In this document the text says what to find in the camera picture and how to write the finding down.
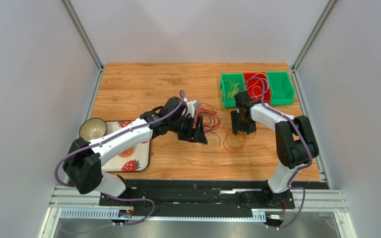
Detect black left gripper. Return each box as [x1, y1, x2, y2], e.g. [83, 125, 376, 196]
[169, 115, 208, 145]

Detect yellow cable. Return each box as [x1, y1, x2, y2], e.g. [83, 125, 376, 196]
[225, 79, 243, 100]

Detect white cable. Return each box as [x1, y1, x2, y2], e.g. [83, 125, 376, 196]
[247, 72, 270, 100]

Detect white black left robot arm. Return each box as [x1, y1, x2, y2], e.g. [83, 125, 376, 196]
[56, 96, 208, 197]

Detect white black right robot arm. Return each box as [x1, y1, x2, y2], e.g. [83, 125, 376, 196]
[231, 91, 319, 207]

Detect red storage bin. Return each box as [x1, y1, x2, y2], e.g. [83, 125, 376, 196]
[243, 72, 271, 104]

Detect green storage bin left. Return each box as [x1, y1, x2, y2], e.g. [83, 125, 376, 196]
[220, 73, 244, 108]

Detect green storage bin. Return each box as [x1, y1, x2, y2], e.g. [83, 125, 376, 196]
[265, 71, 295, 106]
[220, 73, 244, 108]

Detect green storage bin right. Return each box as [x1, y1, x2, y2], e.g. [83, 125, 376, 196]
[265, 71, 295, 106]

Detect white strawberry print tray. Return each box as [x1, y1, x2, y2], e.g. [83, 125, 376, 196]
[102, 120, 150, 173]

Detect orange transparent cup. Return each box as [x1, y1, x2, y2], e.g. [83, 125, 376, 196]
[118, 147, 134, 158]

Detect clear glass bowl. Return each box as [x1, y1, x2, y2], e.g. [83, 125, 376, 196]
[78, 118, 108, 141]

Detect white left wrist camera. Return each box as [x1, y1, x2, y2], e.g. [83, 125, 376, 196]
[182, 99, 200, 118]

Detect aluminium frame post right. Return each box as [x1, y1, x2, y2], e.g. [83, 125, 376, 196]
[292, 0, 339, 71]

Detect aluminium frame post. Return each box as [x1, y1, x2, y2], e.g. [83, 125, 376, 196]
[60, 0, 105, 70]
[292, 0, 339, 71]

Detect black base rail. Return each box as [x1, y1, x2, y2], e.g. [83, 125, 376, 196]
[97, 179, 297, 219]

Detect aluminium frame post left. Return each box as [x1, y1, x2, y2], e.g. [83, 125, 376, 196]
[60, 0, 105, 70]

